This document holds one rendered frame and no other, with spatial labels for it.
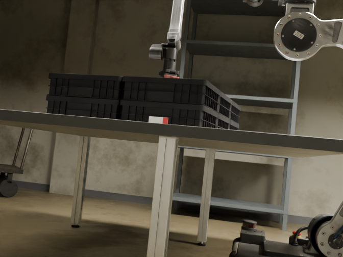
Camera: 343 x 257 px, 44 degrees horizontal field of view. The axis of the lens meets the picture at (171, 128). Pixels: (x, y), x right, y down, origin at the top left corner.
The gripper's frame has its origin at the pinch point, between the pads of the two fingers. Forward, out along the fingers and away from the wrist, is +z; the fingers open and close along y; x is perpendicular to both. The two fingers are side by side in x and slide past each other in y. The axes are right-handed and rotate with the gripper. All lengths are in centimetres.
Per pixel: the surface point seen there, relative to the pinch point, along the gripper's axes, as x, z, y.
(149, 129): -20, 21, 44
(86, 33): 0, -102, -315
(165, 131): -15, 21, 47
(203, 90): 10.8, -0.3, 16.5
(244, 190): 176, 57, -222
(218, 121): 31.9, 9.1, -9.1
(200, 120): 11.2, 12.4, 16.3
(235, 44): 125, -84, -179
